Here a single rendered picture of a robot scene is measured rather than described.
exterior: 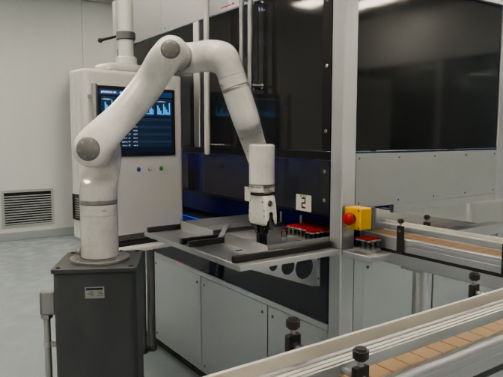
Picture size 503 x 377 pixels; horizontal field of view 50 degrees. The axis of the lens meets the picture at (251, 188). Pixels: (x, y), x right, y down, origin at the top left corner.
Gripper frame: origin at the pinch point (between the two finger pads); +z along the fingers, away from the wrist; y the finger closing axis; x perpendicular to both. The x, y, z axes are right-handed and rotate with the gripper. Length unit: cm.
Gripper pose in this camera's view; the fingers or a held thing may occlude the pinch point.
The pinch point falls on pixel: (261, 239)
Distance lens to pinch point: 177.0
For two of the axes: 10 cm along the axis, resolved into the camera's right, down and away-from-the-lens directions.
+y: -5.7, -0.8, 8.2
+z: 0.0, 9.9, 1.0
